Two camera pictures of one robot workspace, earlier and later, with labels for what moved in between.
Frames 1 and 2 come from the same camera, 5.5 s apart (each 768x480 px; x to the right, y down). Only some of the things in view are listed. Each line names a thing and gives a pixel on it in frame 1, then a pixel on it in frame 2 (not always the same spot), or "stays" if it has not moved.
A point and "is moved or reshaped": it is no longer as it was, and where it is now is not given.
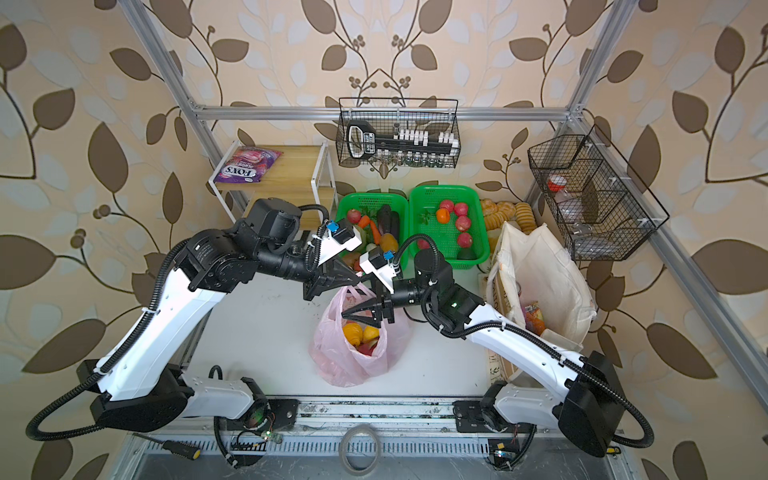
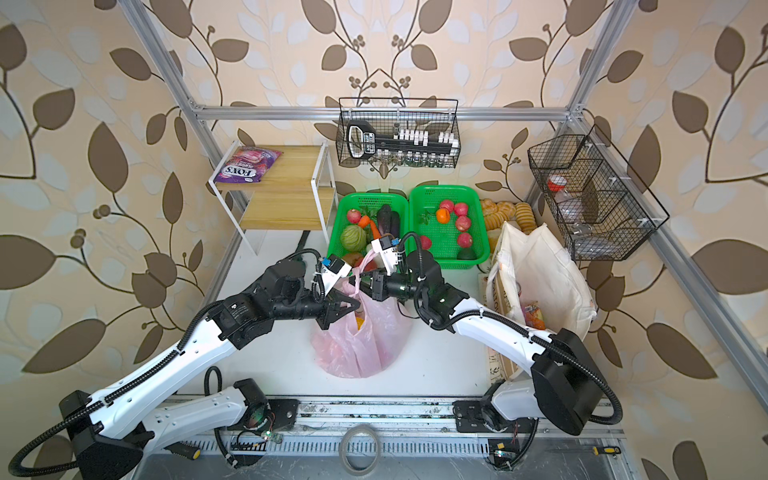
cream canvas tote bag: (538, 268) stays
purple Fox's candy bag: (248, 164) stays
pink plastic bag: (332, 352) is moved or reshaped
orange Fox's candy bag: (535, 321) stays
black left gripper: (325, 277) → (332, 311)
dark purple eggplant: (389, 221) stays
